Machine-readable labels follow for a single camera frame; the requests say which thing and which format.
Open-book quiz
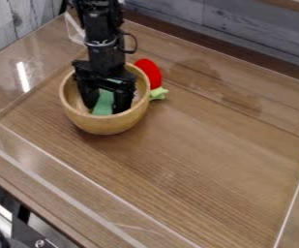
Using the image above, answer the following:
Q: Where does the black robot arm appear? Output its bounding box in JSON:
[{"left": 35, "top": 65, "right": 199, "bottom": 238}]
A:
[{"left": 73, "top": 0, "right": 137, "bottom": 116}]

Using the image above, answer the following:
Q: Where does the brown wooden bowl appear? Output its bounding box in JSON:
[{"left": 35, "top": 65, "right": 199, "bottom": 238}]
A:
[{"left": 59, "top": 63, "right": 150, "bottom": 135}]

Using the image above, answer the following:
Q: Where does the black table leg bracket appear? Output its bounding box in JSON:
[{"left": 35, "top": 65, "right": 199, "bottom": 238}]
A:
[{"left": 11, "top": 204, "right": 67, "bottom": 248}]

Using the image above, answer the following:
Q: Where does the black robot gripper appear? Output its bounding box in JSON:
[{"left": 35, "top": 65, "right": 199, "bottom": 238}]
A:
[{"left": 71, "top": 45, "right": 137, "bottom": 113}]

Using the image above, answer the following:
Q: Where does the clear acrylic corner bracket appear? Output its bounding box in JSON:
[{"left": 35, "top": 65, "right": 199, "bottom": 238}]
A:
[{"left": 65, "top": 13, "right": 85, "bottom": 46}]

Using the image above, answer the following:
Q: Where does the red plush strawberry toy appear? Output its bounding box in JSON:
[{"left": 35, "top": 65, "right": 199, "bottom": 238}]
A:
[{"left": 135, "top": 58, "right": 169, "bottom": 100}]

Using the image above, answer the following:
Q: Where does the green rectangular block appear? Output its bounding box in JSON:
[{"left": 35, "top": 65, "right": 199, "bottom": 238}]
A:
[{"left": 90, "top": 78, "right": 122, "bottom": 116}]

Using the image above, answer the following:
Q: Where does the clear acrylic tray wall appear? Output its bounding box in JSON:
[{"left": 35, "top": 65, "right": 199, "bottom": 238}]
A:
[{"left": 0, "top": 123, "right": 199, "bottom": 248}]

